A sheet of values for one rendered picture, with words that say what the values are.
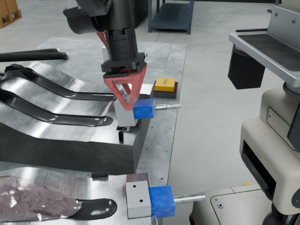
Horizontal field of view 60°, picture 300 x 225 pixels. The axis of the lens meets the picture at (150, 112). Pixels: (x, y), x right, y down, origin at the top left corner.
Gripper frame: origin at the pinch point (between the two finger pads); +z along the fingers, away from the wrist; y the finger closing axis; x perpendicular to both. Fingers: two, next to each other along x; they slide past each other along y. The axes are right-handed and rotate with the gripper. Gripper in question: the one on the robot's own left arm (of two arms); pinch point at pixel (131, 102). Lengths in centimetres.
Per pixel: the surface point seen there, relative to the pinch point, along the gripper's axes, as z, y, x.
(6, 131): 2.3, 6.9, -25.4
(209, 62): 51, -270, 26
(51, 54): -6, -48, -44
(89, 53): -2, -62, -34
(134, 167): 12.6, 5.0, -0.2
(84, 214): 11.8, 19.3, -5.2
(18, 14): -41, -428, -314
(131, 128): 7.2, -2.2, -1.7
